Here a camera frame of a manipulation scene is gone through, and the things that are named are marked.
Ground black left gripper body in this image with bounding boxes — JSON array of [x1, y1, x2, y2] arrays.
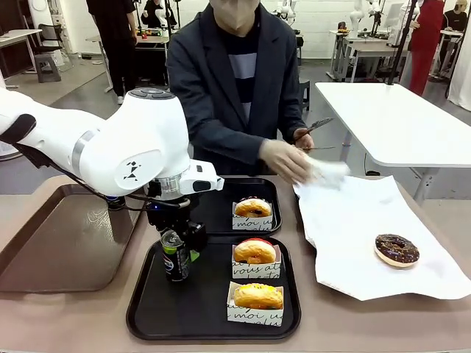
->
[[146, 197, 193, 236]]

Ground red glazed donut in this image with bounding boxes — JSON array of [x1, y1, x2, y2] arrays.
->
[[233, 238, 277, 265]]

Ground plain donut with chocolate dots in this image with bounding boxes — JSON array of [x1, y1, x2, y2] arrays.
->
[[234, 197, 274, 218]]

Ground yellow glazed donut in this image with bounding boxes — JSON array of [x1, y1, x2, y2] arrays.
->
[[233, 282, 285, 311]]

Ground silver metal tongs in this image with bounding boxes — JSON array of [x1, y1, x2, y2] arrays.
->
[[293, 117, 337, 152]]

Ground person's left forearm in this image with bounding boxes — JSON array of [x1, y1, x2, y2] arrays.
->
[[275, 106, 307, 137]]

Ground person's right forearm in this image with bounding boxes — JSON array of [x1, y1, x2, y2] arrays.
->
[[190, 119, 270, 163]]

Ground person's right hand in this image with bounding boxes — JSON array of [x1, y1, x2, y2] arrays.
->
[[258, 138, 314, 185]]

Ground person's left hand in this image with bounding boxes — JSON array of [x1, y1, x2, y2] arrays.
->
[[293, 126, 316, 151]]

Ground small black serving tray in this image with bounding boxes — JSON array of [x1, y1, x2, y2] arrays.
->
[[190, 176, 283, 238]]

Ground large black serving tray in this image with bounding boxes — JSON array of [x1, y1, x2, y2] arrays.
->
[[125, 235, 302, 341]]

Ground brown plastic tray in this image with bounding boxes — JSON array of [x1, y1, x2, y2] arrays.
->
[[0, 182, 149, 294]]

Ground person in dark jacket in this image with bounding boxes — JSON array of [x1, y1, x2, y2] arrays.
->
[[166, 0, 308, 177]]

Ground white paper sheet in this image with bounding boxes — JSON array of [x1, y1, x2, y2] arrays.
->
[[292, 174, 471, 303]]

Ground background desk with toys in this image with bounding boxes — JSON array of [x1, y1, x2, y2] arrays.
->
[[86, 28, 171, 93]]

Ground black stool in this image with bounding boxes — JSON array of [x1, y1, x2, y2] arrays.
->
[[299, 78, 311, 113]]

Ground standing person in black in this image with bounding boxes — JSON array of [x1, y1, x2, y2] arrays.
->
[[86, 0, 139, 105]]

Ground chocolate glazed donut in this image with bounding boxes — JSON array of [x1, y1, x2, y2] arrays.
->
[[374, 232, 421, 269]]

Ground grey plastic stool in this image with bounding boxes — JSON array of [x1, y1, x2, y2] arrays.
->
[[34, 54, 63, 84]]

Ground seated person in black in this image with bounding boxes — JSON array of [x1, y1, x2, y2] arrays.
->
[[141, 0, 167, 29]]

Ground beige face mask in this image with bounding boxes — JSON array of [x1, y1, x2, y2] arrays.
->
[[211, 0, 259, 38]]

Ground black office chair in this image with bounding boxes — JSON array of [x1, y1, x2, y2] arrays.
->
[[38, 23, 65, 54]]

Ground white background desk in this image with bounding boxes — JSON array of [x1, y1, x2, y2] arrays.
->
[[0, 28, 43, 89]]

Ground white table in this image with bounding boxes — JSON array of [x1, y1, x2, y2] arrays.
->
[[315, 81, 471, 205]]

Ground grey background workbench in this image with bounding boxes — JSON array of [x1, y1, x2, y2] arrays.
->
[[330, 28, 410, 82]]

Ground black stand pole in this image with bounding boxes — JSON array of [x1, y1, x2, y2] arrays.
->
[[388, 0, 420, 86]]

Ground person in red apron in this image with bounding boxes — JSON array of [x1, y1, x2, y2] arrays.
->
[[408, 0, 446, 96]]

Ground person with beige beanie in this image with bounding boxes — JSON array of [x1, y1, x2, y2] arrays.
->
[[443, 0, 469, 42]]

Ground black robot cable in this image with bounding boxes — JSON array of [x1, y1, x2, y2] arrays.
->
[[14, 142, 156, 213]]

